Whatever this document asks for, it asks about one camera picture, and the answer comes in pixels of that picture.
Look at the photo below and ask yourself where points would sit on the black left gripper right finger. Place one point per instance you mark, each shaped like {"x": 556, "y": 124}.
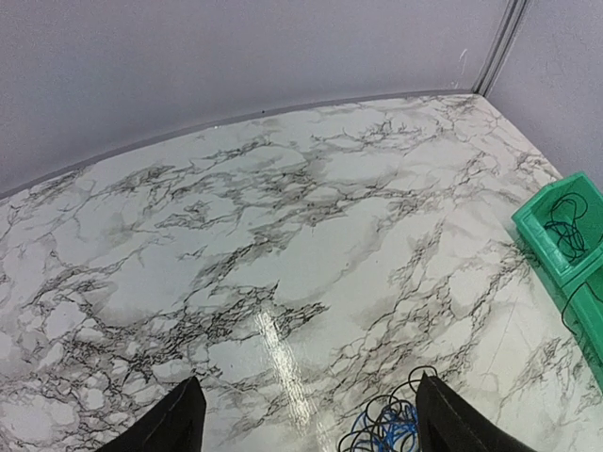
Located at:
{"x": 446, "y": 422}

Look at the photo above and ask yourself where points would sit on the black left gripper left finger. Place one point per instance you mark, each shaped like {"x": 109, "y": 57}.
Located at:
{"x": 175, "y": 423}

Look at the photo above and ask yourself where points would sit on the green three-compartment plastic bin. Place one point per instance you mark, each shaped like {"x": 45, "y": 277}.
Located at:
{"x": 562, "y": 225}

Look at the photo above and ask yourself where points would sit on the aluminium back-right corner post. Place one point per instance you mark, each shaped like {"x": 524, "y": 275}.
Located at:
{"x": 503, "y": 40}

